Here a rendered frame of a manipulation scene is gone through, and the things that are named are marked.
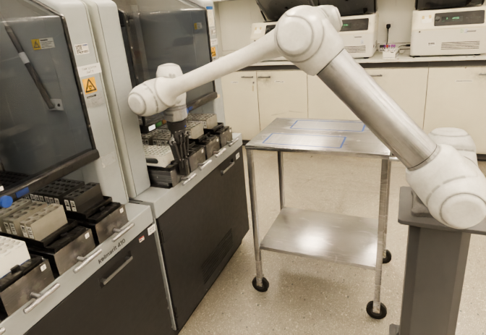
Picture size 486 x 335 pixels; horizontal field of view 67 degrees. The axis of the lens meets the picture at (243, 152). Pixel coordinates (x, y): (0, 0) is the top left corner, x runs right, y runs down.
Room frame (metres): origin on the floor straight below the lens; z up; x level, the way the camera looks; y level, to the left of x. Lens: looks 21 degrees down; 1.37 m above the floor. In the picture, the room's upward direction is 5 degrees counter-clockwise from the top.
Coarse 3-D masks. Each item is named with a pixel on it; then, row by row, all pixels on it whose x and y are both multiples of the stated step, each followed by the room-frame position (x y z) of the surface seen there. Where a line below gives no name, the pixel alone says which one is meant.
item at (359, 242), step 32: (288, 128) 1.74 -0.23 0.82; (320, 128) 1.69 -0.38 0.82; (352, 128) 1.65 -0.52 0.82; (384, 160) 1.30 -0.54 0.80; (384, 192) 1.30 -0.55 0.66; (256, 224) 1.54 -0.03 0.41; (288, 224) 1.73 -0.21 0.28; (320, 224) 1.70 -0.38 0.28; (352, 224) 1.67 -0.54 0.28; (384, 224) 1.30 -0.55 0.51; (256, 256) 1.55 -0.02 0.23; (320, 256) 1.43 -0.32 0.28; (352, 256) 1.41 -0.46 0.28; (384, 256) 1.68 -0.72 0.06; (256, 288) 1.56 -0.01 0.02
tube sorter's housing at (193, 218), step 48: (96, 0) 1.32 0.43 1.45; (192, 0) 1.96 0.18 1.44; (96, 48) 1.29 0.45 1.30; (240, 144) 1.97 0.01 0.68; (144, 192) 1.33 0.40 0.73; (192, 192) 1.48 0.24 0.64; (240, 192) 1.92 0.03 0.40; (192, 240) 1.43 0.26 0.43; (240, 240) 1.86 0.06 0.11; (192, 288) 1.38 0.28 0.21
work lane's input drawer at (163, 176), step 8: (152, 168) 1.40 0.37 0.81; (160, 168) 1.38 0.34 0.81; (168, 168) 1.36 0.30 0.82; (176, 168) 1.39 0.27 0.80; (152, 176) 1.39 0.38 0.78; (160, 176) 1.37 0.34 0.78; (168, 176) 1.35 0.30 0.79; (176, 176) 1.38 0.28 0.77; (184, 176) 1.43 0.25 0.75; (192, 176) 1.41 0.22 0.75; (176, 184) 1.37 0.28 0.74; (184, 184) 1.35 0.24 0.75
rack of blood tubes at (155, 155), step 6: (144, 150) 1.46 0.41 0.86; (150, 150) 1.47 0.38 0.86; (156, 150) 1.45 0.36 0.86; (162, 150) 1.45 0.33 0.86; (168, 150) 1.43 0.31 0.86; (150, 156) 1.40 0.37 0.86; (156, 156) 1.39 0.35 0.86; (162, 156) 1.38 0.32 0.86; (168, 156) 1.41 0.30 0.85; (150, 162) 1.47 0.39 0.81; (156, 162) 1.46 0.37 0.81; (162, 162) 1.38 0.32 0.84; (168, 162) 1.40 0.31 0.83
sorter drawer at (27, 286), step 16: (32, 256) 0.83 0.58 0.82; (16, 272) 0.77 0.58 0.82; (32, 272) 0.78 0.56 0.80; (48, 272) 0.82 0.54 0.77; (0, 288) 0.72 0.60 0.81; (16, 288) 0.74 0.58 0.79; (32, 288) 0.77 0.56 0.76; (0, 304) 0.71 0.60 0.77; (16, 304) 0.73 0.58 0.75; (32, 304) 0.72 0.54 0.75
